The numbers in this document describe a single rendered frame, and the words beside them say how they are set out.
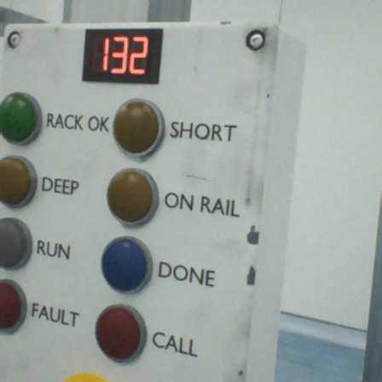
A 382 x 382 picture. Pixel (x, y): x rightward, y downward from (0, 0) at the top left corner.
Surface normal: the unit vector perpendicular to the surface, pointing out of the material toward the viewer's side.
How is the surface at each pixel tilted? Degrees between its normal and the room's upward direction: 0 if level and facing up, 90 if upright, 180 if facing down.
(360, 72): 90
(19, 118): 90
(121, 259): 87
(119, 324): 87
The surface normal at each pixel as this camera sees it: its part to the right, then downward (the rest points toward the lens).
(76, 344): -0.46, 0.00
